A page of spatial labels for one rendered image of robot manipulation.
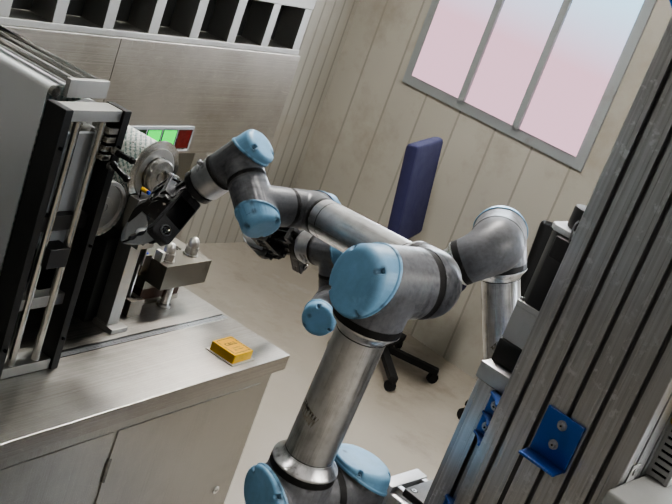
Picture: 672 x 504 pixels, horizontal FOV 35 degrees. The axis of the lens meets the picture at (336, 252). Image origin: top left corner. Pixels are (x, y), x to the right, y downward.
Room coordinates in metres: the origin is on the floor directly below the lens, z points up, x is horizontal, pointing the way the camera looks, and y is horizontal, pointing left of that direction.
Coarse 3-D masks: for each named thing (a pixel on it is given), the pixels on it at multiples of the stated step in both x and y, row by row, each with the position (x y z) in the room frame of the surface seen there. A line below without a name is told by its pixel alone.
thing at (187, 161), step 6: (180, 156) 3.11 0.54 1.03; (186, 156) 3.10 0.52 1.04; (192, 156) 3.09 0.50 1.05; (198, 156) 3.10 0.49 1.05; (204, 156) 3.13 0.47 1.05; (180, 162) 3.11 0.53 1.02; (186, 162) 3.10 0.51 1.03; (192, 162) 3.09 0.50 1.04; (180, 168) 3.10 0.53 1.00; (186, 168) 3.09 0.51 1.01; (180, 174) 3.10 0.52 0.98; (180, 234) 3.13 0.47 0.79
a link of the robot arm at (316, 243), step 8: (312, 240) 2.28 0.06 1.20; (320, 240) 2.27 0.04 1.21; (312, 248) 2.27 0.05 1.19; (320, 248) 2.25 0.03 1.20; (328, 248) 2.24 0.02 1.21; (312, 256) 2.26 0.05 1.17; (320, 256) 2.25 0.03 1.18; (328, 256) 2.23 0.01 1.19; (336, 256) 2.22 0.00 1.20; (312, 264) 2.29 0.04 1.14; (320, 264) 2.25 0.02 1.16; (328, 264) 2.24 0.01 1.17; (320, 272) 2.25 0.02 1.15; (328, 272) 2.24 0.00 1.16
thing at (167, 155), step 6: (156, 150) 2.16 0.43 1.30; (162, 150) 2.17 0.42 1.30; (150, 156) 2.15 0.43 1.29; (156, 156) 2.16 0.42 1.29; (162, 156) 2.18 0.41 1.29; (168, 156) 2.20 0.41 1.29; (144, 162) 2.13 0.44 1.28; (138, 168) 2.13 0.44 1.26; (144, 168) 2.14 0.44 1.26; (138, 174) 2.13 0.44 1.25; (138, 180) 2.13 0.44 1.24; (138, 186) 2.14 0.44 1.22; (138, 192) 2.14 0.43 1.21
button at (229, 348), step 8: (216, 344) 2.19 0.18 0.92; (224, 344) 2.20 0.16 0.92; (232, 344) 2.21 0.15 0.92; (240, 344) 2.23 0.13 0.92; (216, 352) 2.19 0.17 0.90; (224, 352) 2.18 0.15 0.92; (232, 352) 2.17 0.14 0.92; (240, 352) 2.19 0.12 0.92; (248, 352) 2.21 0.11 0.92; (232, 360) 2.16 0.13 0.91; (240, 360) 2.19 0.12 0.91
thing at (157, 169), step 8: (152, 160) 2.16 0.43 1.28; (160, 160) 2.16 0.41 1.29; (152, 168) 2.14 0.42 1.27; (160, 168) 2.16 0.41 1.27; (168, 168) 2.18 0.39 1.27; (144, 176) 2.14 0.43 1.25; (152, 176) 2.14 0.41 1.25; (160, 176) 2.16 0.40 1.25; (144, 184) 2.14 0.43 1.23; (152, 184) 2.15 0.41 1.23
